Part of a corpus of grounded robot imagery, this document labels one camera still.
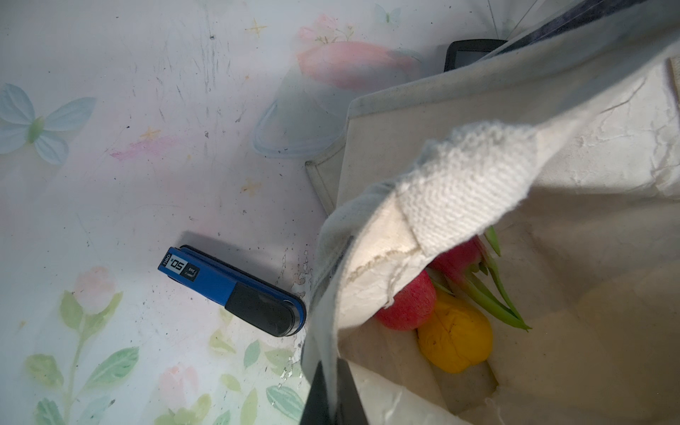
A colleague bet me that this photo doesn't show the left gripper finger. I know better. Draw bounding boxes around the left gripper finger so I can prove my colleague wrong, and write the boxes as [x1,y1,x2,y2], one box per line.
[300,359,368,425]

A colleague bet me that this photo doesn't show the red apple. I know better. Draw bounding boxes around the red apple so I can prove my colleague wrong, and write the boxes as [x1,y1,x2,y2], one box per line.
[375,271,437,331]

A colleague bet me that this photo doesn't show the yellow pear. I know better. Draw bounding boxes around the yellow pear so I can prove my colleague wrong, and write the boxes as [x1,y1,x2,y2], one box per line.
[417,290,493,374]

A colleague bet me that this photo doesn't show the pink dragon fruit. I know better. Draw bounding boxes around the pink dragon fruit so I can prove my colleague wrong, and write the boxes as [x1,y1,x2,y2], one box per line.
[429,236,531,331]

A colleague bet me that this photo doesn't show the cream canvas tote bag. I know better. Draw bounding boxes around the cream canvas tote bag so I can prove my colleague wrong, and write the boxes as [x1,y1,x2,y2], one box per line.
[302,1,679,424]

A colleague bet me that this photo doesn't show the blue black stapler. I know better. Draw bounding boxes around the blue black stapler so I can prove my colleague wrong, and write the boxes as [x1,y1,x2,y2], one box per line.
[158,244,306,338]

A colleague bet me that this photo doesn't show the black calculator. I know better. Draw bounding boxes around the black calculator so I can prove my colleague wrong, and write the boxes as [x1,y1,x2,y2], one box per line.
[444,39,506,73]

